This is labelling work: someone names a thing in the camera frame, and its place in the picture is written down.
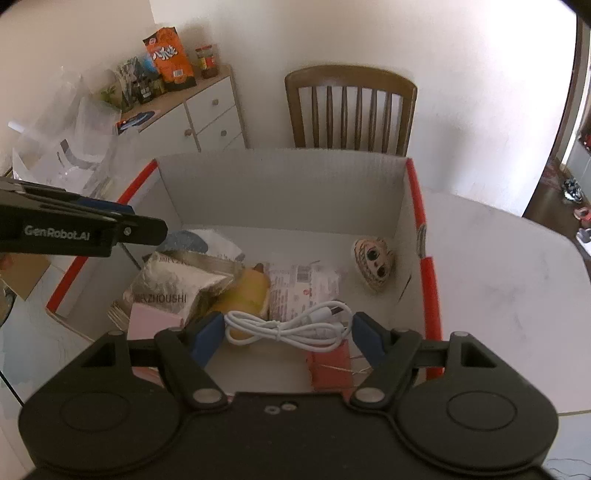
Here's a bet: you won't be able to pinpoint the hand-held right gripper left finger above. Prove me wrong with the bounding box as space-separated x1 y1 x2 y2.
81 311 229 411

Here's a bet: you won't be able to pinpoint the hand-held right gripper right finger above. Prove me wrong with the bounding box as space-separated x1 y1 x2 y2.
348 312 502 411

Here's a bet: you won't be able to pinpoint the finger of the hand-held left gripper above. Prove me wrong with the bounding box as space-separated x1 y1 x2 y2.
0 178 138 217
115 215 168 247

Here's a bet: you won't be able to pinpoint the red cloth pouch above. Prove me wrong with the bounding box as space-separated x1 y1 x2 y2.
305 339 356 393

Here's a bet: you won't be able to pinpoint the pink ribbed box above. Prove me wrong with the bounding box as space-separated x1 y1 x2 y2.
127 302 185 342

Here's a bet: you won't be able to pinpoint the silver foil packet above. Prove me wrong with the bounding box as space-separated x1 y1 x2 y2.
131 251 245 324

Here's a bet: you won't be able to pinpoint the white charging cable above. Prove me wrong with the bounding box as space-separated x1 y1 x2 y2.
224 300 354 354

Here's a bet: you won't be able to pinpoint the white printed pouch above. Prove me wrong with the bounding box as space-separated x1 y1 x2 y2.
268 263 342 324

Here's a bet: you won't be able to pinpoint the red cardboard shoe box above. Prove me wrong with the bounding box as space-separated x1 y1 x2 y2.
45 154 444 393

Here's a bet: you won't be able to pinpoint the dark blue white packet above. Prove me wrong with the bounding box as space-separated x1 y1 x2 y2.
161 228 243 264

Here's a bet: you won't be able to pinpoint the brown cardboard box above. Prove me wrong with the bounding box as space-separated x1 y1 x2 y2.
0 251 51 301

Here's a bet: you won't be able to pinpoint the doll face plush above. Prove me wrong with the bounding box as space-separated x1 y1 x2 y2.
353 236 397 294

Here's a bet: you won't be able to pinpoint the clear plastic bags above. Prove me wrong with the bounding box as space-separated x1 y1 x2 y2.
9 65 139 199

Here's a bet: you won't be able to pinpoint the blue white flat packet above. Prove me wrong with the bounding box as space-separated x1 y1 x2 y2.
115 110 160 134

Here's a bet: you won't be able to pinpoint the dark printed box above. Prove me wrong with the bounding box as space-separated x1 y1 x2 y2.
115 56 160 109

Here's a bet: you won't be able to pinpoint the white drawer cabinet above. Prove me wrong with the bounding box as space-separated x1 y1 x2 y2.
117 65 250 153

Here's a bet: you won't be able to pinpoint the orange snack bag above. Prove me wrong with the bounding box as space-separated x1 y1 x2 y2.
142 27 197 92

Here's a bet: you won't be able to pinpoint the glass jar with red label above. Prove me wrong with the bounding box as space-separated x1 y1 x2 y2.
195 44 220 79

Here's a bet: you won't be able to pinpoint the row of shoes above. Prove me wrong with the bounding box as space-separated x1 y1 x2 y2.
561 178 591 245

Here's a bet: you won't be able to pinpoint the wooden slat-back chair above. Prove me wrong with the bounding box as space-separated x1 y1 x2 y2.
284 65 419 158

